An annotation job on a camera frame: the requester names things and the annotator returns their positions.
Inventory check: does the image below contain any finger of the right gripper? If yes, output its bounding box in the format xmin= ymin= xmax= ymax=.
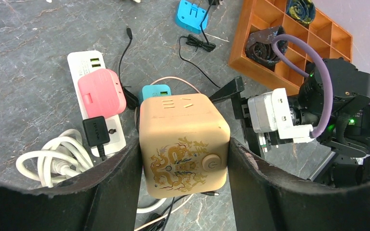
xmin=209 ymin=76 xmax=245 ymax=103

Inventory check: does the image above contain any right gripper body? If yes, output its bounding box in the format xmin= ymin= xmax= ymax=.
xmin=231 ymin=94 xmax=278 ymax=158

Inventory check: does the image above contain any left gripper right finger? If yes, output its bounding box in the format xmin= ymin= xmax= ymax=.
xmin=227 ymin=138 xmax=370 ymax=231

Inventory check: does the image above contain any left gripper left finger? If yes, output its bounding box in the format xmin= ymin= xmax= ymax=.
xmin=0 ymin=139 xmax=142 ymax=231

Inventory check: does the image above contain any black power adapter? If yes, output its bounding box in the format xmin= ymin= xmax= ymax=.
xmin=82 ymin=116 xmax=110 ymax=147

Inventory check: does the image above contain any wooden cube adapter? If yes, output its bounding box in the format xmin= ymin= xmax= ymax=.
xmin=139 ymin=93 xmax=230 ymax=199

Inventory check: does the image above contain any blue folding extension socket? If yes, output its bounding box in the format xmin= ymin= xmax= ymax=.
xmin=175 ymin=0 xmax=208 ymax=34

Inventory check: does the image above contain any teal power strip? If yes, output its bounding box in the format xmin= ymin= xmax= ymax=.
xmin=138 ymin=84 xmax=172 ymax=104

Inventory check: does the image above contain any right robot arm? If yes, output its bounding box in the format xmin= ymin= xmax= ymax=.
xmin=209 ymin=58 xmax=370 ymax=188

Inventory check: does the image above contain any pink folding plug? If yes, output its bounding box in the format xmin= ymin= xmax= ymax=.
xmin=78 ymin=68 xmax=127 ymax=118

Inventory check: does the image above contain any orange divided tray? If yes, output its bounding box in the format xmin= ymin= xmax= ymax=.
xmin=227 ymin=0 xmax=354 ymax=97

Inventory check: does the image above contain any white usb power strip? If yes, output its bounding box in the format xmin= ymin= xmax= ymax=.
xmin=67 ymin=51 xmax=127 ymax=157

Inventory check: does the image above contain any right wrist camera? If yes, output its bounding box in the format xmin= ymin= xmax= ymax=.
xmin=248 ymin=88 xmax=314 ymax=143

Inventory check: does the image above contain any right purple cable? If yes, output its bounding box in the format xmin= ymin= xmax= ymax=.
xmin=270 ymin=34 xmax=370 ymax=139

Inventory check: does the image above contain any pink thin cable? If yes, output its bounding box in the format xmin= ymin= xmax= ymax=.
xmin=133 ymin=76 xmax=201 ymax=231

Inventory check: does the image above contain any white coiled cord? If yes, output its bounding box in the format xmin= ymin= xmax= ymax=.
xmin=15 ymin=128 xmax=94 ymax=189

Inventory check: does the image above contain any black adapter cable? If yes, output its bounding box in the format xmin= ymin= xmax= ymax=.
xmin=178 ymin=0 xmax=223 ymax=89

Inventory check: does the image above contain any black thin cable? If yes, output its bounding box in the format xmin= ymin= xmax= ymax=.
xmin=118 ymin=27 xmax=140 ymax=110

